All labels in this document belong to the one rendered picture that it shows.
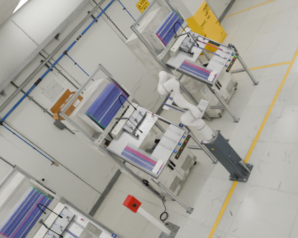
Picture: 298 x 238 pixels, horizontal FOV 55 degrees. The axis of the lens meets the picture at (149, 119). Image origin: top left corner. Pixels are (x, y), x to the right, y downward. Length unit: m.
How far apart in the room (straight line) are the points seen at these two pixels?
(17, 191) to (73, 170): 1.71
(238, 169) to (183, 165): 0.83
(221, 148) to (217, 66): 1.33
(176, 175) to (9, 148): 2.42
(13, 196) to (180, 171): 2.03
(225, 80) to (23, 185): 3.13
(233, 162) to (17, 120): 3.07
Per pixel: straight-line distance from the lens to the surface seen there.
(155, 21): 4.23
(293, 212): 3.14
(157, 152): 3.37
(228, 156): 3.28
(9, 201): 3.33
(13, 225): 3.21
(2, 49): 4.67
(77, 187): 4.96
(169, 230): 3.74
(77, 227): 3.26
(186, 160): 3.96
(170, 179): 3.81
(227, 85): 4.58
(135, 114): 3.54
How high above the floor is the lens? 2.62
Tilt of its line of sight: 26 degrees down
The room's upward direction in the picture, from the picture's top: 44 degrees counter-clockwise
